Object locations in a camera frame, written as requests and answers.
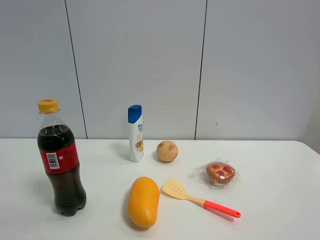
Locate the round tan peach bun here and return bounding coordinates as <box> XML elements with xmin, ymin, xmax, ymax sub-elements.
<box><xmin>156</xmin><ymin>140</ymin><xmax>179</xmax><ymax>163</ymax></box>

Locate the white blue shampoo bottle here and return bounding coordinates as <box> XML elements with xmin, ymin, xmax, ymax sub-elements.
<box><xmin>127</xmin><ymin>104</ymin><xmax>144</xmax><ymax>162</ymax></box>

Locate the yellow mango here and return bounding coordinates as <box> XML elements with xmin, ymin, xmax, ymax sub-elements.
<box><xmin>127</xmin><ymin>176</ymin><xmax>160</xmax><ymax>229</ymax></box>

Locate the wrapped fruit muffin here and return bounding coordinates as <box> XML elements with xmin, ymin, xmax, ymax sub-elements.
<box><xmin>189</xmin><ymin>157</ymin><xmax>241</xmax><ymax>189</ymax></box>

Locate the cola bottle yellow cap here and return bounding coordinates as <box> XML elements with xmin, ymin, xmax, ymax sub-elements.
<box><xmin>37</xmin><ymin>99</ymin><xmax>87</xmax><ymax>217</ymax></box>

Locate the beige spatula red handle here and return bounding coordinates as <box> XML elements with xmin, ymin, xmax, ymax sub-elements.
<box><xmin>161</xmin><ymin>179</ymin><xmax>241</xmax><ymax>218</ymax></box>

